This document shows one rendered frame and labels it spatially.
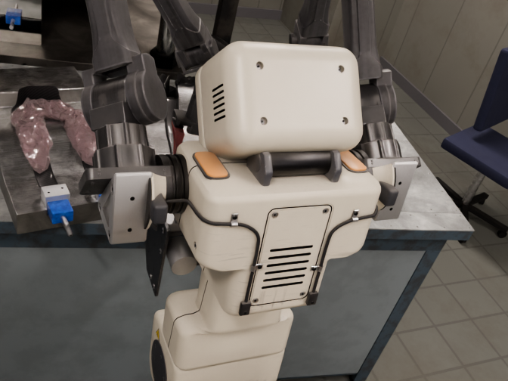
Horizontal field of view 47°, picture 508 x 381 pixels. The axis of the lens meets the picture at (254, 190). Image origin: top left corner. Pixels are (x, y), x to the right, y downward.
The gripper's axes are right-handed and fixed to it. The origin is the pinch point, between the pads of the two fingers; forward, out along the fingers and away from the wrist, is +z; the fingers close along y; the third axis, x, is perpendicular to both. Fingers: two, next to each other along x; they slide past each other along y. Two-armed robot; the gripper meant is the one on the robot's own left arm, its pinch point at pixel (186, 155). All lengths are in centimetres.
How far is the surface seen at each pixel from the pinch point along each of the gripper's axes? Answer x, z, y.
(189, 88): -31.7, -5.5, -4.6
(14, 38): -80, 7, 42
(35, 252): -1.6, 32.6, 27.4
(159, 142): -12.9, 3.8, 3.6
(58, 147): -8.6, 8.1, 26.7
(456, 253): -76, 58, -169
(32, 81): -32.8, 2.7, 34.5
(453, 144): -101, 13, -156
